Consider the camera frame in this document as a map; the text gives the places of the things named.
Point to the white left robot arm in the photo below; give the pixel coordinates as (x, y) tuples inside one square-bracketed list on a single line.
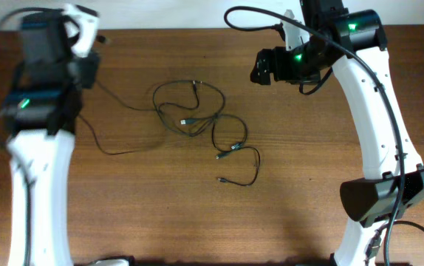
[(40, 112)]

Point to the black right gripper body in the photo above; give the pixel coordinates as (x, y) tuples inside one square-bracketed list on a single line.
[(262, 67)]

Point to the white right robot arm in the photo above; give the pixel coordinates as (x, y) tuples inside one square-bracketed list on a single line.
[(332, 41)]

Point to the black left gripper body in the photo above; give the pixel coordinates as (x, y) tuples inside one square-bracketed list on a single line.
[(87, 69)]

